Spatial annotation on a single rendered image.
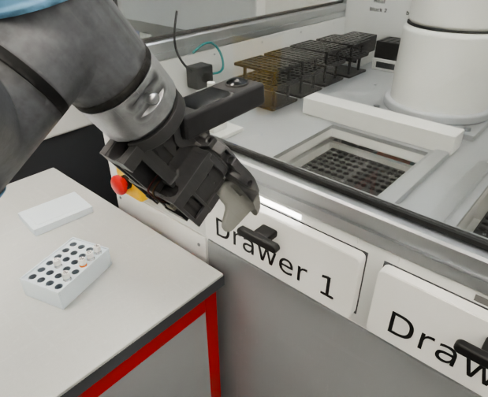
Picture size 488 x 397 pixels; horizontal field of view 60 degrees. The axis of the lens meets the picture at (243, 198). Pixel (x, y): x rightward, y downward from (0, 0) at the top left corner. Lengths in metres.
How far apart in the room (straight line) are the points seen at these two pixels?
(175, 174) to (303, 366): 0.50
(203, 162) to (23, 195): 0.76
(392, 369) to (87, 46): 0.57
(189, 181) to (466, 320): 0.34
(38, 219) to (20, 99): 0.70
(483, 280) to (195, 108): 0.36
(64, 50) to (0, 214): 0.79
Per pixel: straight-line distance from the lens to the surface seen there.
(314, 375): 0.81
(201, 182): 0.41
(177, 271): 0.79
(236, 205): 0.48
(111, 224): 0.94
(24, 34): 0.30
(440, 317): 0.56
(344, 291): 0.61
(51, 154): 1.33
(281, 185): 0.60
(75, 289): 0.77
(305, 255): 0.62
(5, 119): 0.27
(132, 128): 0.35
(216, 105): 0.42
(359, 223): 0.56
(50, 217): 0.98
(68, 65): 0.31
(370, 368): 0.71
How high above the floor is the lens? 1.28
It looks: 32 degrees down
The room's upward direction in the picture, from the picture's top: straight up
